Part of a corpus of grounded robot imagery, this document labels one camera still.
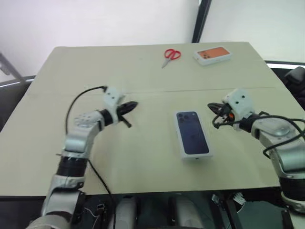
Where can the grey metal frame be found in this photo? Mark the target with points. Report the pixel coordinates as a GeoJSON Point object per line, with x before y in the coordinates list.
{"type": "Point", "coordinates": [9, 69]}

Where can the black chair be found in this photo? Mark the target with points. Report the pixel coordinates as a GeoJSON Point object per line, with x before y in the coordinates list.
{"type": "Point", "coordinates": [296, 81]}

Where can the orange print phone box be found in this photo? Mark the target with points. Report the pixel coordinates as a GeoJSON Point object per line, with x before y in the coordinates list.
{"type": "Point", "coordinates": [213, 53]}

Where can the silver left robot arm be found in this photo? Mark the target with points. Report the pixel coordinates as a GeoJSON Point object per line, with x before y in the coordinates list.
{"type": "Point", "coordinates": [78, 140]}

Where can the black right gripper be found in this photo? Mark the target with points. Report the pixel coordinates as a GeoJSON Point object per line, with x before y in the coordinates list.
{"type": "Point", "coordinates": [227, 114]}

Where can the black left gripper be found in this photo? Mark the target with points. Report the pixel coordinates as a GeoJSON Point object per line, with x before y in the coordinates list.
{"type": "Point", "coordinates": [120, 114]}

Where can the grey rounded shape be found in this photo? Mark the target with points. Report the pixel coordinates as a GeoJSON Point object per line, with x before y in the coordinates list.
{"type": "Point", "coordinates": [183, 213]}
{"type": "Point", "coordinates": [126, 213]}

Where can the white phone box tray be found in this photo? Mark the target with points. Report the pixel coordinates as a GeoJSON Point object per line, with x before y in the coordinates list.
{"type": "Point", "coordinates": [193, 133]}

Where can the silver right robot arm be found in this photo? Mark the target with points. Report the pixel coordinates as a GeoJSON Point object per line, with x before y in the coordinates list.
{"type": "Point", "coordinates": [274, 128]}

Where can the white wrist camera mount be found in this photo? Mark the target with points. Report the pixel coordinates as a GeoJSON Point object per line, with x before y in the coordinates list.
{"type": "Point", "coordinates": [112, 94]}
{"type": "Point", "coordinates": [239, 101]}

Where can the black vertical pole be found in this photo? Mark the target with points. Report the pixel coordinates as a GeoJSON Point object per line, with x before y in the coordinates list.
{"type": "Point", "coordinates": [201, 21]}

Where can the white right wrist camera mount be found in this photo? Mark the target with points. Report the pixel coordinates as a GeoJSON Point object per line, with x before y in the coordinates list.
{"type": "Point", "coordinates": [239, 101]}

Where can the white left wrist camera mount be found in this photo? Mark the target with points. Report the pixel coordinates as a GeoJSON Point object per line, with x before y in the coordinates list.
{"type": "Point", "coordinates": [112, 94]}

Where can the black table leg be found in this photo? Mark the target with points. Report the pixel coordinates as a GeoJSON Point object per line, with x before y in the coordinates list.
{"type": "Point", "coordinates": [233, 213]}

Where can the small black port box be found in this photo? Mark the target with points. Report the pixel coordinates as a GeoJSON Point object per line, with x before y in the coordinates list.
{"type": "Point", "coordinates": [101, 211]}

